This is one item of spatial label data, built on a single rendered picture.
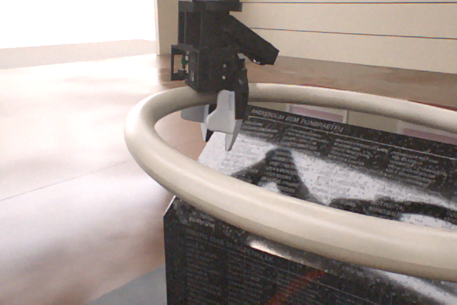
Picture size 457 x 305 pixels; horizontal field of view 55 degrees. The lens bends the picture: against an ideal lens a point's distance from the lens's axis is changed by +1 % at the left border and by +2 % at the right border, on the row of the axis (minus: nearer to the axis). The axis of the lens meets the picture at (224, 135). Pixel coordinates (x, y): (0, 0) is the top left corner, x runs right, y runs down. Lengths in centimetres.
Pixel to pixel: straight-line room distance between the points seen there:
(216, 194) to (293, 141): 70
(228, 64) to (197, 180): 33
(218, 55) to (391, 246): 39
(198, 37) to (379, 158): 47
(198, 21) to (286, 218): 39
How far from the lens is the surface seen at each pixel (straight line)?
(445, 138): 93
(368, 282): 82
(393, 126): 98
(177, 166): 31
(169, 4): 902
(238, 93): 61
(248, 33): 63
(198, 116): 67
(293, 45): 857
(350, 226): 27
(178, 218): 103
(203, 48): 59
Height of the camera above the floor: 110
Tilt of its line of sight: 18 degrees down
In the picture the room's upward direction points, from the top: straight up
